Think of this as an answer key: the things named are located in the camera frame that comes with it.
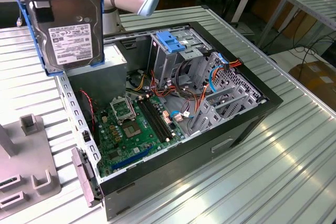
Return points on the black RAM slot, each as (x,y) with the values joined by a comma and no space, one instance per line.
(159,117)
(152,120)

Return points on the grey optical drive cage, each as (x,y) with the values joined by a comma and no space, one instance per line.
(162,64)

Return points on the blue expansion slot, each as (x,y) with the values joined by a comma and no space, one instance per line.
(131,159)

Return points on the black PC case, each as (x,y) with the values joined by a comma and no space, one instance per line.
(183,161)

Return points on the grey power supply unit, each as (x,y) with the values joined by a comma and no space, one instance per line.
(97,87)

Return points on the metal slat side table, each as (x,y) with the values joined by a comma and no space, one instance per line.
(315,3)

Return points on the blue plastic drive latch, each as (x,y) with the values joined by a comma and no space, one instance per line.
(168,41)

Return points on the CPU socket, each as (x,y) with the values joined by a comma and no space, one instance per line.
(132,130)

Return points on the green motherboard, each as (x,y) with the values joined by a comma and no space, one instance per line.
(126,145)

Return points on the brown cardboard box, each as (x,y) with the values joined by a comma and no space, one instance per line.
(315,82)

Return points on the grey parts rack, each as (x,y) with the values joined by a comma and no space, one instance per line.
(26,161)

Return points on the hard disk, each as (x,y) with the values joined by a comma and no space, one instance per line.
(73,40)

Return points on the grey metal disk bay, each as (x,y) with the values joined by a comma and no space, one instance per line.
(236,95)

